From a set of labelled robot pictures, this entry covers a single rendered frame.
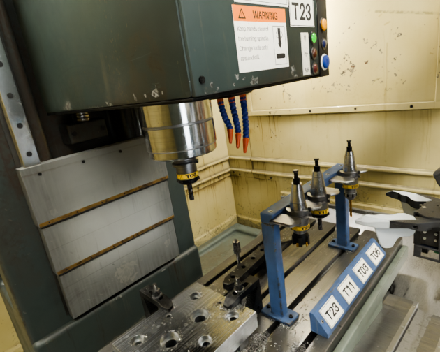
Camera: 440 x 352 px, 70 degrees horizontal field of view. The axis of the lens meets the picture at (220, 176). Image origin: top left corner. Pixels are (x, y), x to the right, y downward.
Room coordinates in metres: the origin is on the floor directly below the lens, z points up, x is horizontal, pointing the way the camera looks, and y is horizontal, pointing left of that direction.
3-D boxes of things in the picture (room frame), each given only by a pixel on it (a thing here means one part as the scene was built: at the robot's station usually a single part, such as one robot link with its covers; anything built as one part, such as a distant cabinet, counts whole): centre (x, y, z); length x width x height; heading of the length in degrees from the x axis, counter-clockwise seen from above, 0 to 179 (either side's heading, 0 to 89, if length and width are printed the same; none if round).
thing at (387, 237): (0.49, -0.27, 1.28); 0.09 x 0.03 x 0.06; 77
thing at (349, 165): (0.98, -0.43, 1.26); 0.04 x 0.04 x 0.07
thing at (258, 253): (0.95, -0.05, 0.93); 0.26 x 0.05 x 0.06; 139
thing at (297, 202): (0.75, -0.19, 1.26); 0.04 x 0.04 x 0.07
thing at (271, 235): (0.75, -0.11, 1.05); 0.10 x 0.05 x 0.30; 44
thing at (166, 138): (0.71, 0.08, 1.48); 0.16 x 0.16 x 0.12
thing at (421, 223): (0.47, -0.32, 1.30); 0.09 x 0.05 x 0.02; 77
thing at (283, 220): (0.72, -0.15, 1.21); 0.07 x 0.05 x 0.01; 44
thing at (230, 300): (0.75, -0.01, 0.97); 0.13 x 0.03 x 0.15; 134
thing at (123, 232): (1.03, 0.38, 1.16); 0.48 x 0.05 x 0.51; 134
